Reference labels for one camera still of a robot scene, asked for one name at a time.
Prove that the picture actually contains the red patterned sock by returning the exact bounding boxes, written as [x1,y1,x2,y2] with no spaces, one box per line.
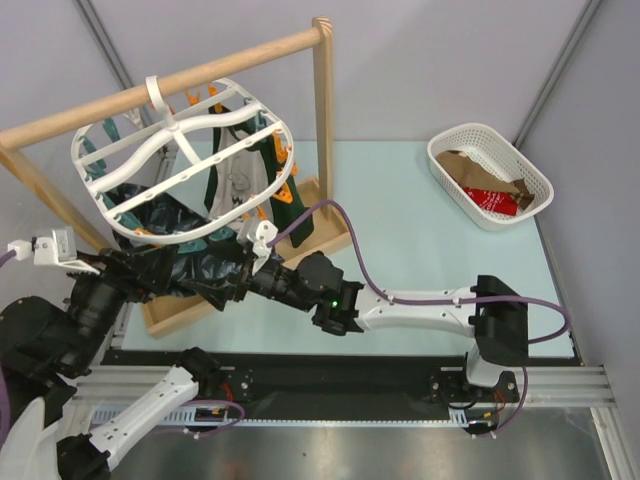
[463,187,518,217]

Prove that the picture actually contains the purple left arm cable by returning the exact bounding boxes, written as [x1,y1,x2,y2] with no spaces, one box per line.
[0,247,24,274]

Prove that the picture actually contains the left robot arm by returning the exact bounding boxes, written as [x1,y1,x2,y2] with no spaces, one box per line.
[1,249,223,479]

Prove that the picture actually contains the green and white t-shirt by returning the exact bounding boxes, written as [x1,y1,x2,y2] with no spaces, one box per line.
[204,120,314,248]

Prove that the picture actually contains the wooden clothes rack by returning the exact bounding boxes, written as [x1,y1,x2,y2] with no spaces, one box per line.
[0,16,351,340]

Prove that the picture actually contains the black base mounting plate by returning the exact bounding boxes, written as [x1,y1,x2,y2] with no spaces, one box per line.
[99,349,521,409]

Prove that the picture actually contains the white plastic clip hanger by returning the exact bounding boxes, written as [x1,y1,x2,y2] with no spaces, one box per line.
[71,76,296,245]

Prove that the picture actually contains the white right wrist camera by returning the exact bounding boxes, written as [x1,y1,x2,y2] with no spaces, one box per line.
[237,218,278,275]

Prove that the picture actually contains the brown striped sock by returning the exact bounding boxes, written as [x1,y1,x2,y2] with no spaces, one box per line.
[436,150,535,211]

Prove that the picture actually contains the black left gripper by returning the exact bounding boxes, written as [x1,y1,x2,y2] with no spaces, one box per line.
[64,239,181,370]

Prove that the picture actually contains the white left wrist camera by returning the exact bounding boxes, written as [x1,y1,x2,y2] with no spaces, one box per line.
[7,226,100,275]

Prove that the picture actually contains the aluminium frame rail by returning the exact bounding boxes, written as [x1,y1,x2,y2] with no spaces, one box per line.
[69,364,616,426]

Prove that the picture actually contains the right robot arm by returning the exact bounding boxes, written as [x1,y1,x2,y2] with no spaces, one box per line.
[192,252,529,401]

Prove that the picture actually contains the orange clothespin on rim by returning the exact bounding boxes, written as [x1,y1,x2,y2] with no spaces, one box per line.
[271,183,294,204]

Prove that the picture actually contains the dark leaf-print shorts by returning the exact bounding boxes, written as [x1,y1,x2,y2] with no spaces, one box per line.
[112,193,256,310]

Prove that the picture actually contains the white perforated plastic basket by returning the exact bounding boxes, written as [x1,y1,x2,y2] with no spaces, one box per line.
[427,123,554,231]

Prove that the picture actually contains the teal plastic clothespin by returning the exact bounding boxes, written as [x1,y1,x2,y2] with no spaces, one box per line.
[177,239,208,255]

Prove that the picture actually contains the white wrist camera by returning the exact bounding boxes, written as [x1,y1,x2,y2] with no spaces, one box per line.
[237,218,278,275]
[7,226,100,275]

